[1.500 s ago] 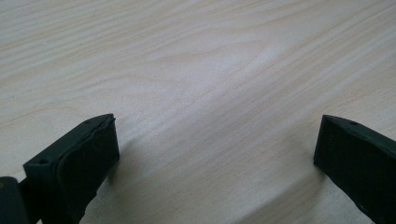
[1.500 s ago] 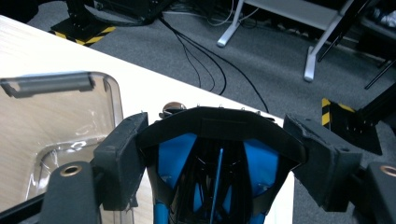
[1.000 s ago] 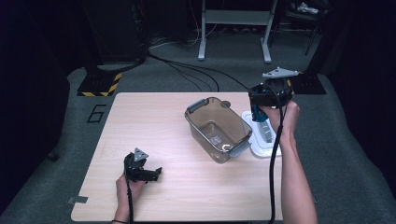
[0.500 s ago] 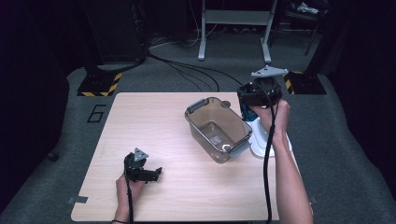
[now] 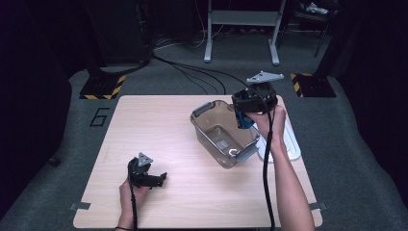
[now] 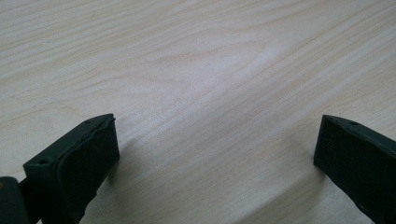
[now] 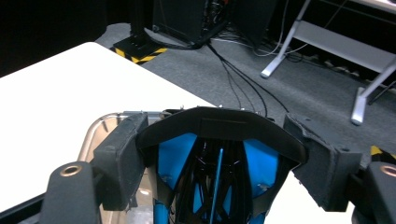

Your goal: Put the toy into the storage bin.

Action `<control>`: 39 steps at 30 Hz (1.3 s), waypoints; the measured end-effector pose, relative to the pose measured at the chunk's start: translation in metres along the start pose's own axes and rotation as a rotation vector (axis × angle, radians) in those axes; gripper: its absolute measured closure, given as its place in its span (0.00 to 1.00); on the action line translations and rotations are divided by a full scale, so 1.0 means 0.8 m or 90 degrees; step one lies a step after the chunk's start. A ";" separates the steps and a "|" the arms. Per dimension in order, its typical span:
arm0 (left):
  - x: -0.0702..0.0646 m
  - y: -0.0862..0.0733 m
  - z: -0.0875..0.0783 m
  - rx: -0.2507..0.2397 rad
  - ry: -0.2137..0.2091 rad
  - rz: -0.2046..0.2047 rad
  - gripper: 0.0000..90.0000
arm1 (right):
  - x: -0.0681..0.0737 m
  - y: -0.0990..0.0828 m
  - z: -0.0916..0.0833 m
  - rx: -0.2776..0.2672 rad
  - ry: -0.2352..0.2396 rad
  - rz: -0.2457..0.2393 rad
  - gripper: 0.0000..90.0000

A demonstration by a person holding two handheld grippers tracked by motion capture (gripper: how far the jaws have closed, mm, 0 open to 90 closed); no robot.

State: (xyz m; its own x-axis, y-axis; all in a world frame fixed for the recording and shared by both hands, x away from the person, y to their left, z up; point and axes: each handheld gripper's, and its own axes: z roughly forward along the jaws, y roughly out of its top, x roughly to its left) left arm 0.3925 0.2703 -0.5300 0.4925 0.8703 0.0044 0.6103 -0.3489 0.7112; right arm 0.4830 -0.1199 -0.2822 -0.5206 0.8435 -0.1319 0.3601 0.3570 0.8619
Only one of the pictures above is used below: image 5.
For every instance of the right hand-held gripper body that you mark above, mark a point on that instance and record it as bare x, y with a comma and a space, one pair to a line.
266, 96

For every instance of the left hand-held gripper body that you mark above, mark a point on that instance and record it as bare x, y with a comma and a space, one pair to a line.
136, 171

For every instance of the blue toy car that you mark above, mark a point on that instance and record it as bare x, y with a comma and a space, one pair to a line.
245, 122

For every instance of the white storage box with lid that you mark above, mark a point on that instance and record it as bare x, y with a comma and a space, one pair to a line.
211, 128
293, 147

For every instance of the person's left hand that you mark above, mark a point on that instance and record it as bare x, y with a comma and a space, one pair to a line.
126, 200

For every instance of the person's right hand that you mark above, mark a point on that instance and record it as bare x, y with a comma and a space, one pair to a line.
277, 126

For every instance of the black wristband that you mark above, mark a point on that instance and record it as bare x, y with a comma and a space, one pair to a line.
122, 228

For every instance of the grey tape piece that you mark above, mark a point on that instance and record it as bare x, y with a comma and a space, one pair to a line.
80, 206
319, 205

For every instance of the white metal stand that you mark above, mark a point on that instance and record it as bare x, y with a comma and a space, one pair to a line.
243, 17

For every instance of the small black floor object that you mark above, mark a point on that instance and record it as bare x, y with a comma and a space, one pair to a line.
54, 161

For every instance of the dark chair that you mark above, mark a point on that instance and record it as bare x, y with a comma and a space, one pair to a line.
311, 19

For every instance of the white cloth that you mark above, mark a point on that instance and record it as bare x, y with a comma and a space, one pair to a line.
317, 9

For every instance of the black cabinet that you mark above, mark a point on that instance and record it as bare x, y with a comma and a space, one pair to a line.
118, 29

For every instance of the black yellow striped base plate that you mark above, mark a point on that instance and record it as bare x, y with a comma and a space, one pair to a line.
316, 86
101, 88

